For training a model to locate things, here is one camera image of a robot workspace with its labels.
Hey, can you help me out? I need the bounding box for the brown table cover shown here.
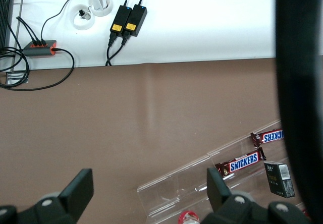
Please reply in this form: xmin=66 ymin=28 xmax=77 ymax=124
xmin=0 ymin=57 xmax=303 ymax=224

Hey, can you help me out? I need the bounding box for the long black looping cable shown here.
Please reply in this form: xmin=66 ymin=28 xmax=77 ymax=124
xmin=0 ymin=47 xmax=75 ymax=91

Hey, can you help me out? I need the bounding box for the white ring stand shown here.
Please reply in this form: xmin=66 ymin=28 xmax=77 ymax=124
xmin=87 ymin=0 xmax=113 ymax=17

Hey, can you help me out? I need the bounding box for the black finned electronics box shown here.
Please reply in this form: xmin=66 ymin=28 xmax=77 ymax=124
xmin=0 ymin=0 xmax=15 ymax=49

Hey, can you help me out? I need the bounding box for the black adapter mains cable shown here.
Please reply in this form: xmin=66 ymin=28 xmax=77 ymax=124
xmin=105 ymin=31 xmax=119 ymax=67
xmin=105 ymin=33 xmax=132 ymax=67

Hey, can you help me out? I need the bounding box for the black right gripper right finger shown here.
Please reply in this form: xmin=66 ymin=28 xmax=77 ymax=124
xmin=201 ymin=167 xmax=311 ymax=224

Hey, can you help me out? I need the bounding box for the small black carton box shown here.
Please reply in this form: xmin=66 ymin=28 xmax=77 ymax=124
xmin=263 ymin=160 xmax=296 ymax=198

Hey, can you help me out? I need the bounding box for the thick black robot hose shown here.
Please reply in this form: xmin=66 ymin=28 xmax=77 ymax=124
xmin=275 ymin=0 xmax=323 ymax=224

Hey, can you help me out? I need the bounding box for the thin black hub cable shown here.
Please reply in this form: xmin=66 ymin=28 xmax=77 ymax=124
xmin=16 ymin=16 xmax=36 ymax=46
xmin=20 ymin=18 xmax=41 ymax=46
xmin=40 ymin=0 xmax=88 ymax=46

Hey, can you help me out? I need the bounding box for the silver metal bracket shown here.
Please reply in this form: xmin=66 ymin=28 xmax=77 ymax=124
xmin=6 ymin=71 xmax=30 ymax=85

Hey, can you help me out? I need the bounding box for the black power adapter yellow label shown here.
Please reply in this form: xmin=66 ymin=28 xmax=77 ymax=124
xmin=110 ymin=5 xmax=132 ymax=37
xmin=123 ymin=4 xmax=148 ymax=37

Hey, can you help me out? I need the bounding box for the Snickers chocolate bar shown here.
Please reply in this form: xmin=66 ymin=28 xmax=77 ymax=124
xmin=214 ymin=147 xmax=267 ymax=178
xmin=250 ymin=129 xmax=285 ymax=148

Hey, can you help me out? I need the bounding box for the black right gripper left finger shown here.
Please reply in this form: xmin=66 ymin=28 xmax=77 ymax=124
xmin=0 ymin=168 xmax=94 ymax=224

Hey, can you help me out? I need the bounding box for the black cable bundle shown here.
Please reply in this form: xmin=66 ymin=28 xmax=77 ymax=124
xmin=0 ymin=46 xmax=31 ymax=87

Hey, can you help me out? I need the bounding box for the white ring with plug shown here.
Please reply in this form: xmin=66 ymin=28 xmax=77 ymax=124
xmin=70 ymin=4 xmax=96 ymax=30

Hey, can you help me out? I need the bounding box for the white table cover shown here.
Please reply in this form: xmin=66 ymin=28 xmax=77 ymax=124
xmin=12 ymin=0 xmax=278 ymax=71

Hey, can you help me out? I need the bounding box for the clear acrylic display rack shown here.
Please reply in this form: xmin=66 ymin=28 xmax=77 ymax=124
xmin=137 ymin=119 xmax=311 ymax=224

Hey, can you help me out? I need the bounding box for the small black silver clip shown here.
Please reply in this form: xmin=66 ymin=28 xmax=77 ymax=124
xmin=79 ymin=9 xmax=92 ymax=21

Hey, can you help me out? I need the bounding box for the grey orange USB hub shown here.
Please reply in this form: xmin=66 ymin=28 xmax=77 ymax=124
xmin=22 ymin=39 xmax=58 ymax=58

